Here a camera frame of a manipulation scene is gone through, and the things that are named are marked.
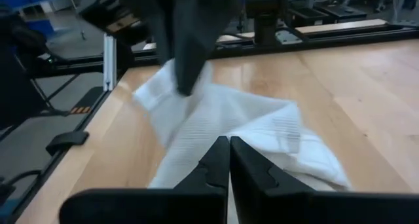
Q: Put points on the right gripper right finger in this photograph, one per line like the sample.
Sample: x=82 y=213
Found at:
x=278 y=204

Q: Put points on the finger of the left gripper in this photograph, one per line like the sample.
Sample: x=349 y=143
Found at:
x=193 y=53
x=162 y=37

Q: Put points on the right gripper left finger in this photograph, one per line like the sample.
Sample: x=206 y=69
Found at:
x=183 y=204

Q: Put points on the white plaid towel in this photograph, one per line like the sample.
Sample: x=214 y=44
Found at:
x=229 y=119

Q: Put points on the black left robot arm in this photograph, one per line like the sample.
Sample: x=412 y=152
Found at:
x=265 y=14

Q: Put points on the black floor equipment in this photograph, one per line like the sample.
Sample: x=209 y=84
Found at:
x=98 y=14

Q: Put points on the hazard striped floor mat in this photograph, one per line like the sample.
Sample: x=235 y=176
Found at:
x=83 y=103

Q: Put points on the large black equipment box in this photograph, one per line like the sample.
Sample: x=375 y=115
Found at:
x=306 y=16

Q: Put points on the black table clip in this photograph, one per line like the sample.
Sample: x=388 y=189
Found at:
x=67 y=142

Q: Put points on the black stand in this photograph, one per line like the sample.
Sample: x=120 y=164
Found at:
x=16 y=70

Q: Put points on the small black equipment box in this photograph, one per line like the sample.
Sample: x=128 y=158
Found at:
x=342 y=12

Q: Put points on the silver aluminium post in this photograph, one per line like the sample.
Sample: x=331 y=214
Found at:
x=109 y=63

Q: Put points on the black table frame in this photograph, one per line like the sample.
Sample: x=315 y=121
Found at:
x=327 y=37

